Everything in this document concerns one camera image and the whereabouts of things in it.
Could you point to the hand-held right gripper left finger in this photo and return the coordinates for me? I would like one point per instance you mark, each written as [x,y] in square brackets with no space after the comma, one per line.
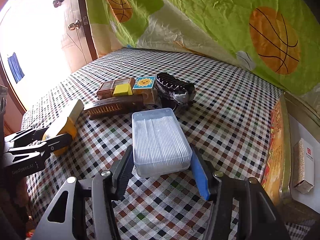
[125,171]

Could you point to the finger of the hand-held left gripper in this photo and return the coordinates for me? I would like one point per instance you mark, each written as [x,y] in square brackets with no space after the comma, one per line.
[27,134]
[56,142]

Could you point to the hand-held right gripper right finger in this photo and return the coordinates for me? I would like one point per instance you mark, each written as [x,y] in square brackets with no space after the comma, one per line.
[200,173]

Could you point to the yellow and white block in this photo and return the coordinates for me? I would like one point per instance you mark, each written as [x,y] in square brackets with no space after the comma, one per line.
[62,125]

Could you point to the clear cotton swab box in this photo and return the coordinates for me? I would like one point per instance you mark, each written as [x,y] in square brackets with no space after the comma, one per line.
[160,140]

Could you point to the brown wooden comb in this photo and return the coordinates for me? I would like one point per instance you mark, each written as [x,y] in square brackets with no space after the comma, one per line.
[112,106]

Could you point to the gold metal tray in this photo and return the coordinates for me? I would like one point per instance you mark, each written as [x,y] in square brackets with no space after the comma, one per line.
[280,150]

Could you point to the sun print toy block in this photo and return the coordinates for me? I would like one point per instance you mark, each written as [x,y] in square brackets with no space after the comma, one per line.
[144,83]

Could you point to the blue hanging cloth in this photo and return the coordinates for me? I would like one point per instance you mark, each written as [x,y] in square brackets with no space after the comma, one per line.
[15,67]

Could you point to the brown rectangular box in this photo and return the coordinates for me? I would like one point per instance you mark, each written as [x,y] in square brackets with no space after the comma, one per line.
[106,90]

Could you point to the checkered tablecloth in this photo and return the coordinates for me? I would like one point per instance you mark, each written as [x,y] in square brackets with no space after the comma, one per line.
[225,105]

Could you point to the small yellow block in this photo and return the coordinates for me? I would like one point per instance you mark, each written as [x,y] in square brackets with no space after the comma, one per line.
[122,90]

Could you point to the black ribbed hair claw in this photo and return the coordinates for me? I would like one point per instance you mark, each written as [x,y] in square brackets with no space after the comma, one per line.
[175,86]

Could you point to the brown wooden door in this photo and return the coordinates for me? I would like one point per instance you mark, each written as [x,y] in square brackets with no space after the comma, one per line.
[75,45]

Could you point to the white box with red mark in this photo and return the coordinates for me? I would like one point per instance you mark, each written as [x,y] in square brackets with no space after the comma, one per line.
[303,165]

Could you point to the brass door knob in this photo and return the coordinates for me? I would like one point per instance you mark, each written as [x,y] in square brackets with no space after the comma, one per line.
[74,25]

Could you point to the green basketball print quilt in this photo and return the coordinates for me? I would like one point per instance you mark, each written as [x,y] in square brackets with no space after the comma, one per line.
[205,15]

